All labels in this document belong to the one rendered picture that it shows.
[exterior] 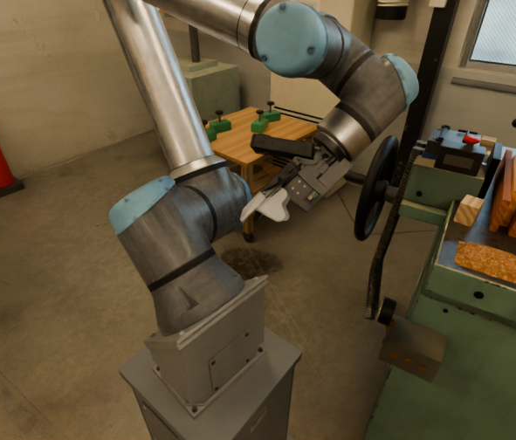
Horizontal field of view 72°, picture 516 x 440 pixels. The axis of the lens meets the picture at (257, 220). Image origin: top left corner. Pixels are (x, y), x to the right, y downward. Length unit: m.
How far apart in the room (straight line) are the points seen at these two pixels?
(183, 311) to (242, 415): 0.27
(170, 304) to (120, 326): 1.08
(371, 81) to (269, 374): 0.63
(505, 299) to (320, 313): 1.13
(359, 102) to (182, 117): 0.40
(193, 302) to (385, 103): 0.47
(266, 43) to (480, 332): 0.72
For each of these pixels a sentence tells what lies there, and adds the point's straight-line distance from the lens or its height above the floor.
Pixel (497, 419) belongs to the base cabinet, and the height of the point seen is 0.42.
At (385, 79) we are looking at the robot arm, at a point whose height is 1.15.
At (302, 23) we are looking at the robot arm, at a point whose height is 1.24.
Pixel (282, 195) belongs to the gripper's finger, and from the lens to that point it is 0.59.
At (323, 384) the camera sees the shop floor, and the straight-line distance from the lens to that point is 1.51.
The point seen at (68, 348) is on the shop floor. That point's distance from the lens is 1.76.
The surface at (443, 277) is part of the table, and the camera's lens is 0.66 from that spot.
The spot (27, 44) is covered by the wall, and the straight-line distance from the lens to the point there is 3.10.
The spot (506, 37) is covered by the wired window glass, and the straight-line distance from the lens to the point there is 2.31.
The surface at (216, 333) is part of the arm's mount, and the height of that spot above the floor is 0.75.
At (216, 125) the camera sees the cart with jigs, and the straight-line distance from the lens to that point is 2.07.
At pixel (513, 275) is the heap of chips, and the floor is 0.91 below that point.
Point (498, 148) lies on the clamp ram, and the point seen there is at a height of 1.00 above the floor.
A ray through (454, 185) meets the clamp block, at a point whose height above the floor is 0.93.
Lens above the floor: 1.29
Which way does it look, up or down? 36 degrees down
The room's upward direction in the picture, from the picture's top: straight up
